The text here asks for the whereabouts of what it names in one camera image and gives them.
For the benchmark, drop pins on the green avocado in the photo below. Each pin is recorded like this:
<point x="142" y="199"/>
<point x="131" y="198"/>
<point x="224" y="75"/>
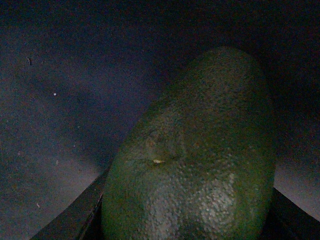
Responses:
<point x="200" y="164"/>

